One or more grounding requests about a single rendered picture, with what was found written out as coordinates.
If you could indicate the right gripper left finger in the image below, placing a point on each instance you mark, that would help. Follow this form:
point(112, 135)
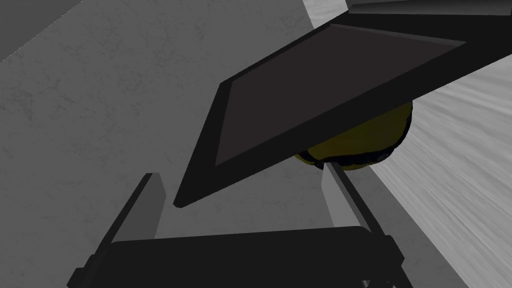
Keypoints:
point(138, 214)

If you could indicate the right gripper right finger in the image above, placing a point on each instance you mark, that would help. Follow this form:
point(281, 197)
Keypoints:
point(344, 202)

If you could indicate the yellow and black door knob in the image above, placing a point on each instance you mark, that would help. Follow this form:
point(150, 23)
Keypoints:
point(362, 142)

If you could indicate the black door leaf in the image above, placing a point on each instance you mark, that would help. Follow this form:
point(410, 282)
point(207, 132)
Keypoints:
point(320, 92)

